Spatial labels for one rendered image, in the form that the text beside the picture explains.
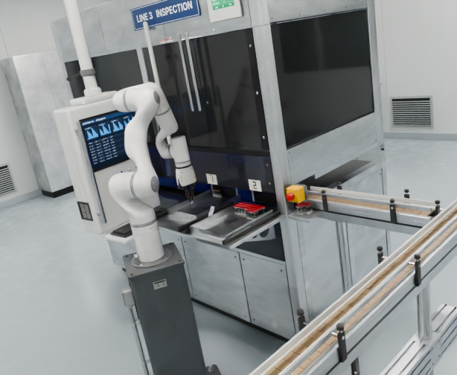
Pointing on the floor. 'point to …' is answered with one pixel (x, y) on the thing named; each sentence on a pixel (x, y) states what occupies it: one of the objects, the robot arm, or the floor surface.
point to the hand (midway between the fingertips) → (189, 193)
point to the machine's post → (277, 152)
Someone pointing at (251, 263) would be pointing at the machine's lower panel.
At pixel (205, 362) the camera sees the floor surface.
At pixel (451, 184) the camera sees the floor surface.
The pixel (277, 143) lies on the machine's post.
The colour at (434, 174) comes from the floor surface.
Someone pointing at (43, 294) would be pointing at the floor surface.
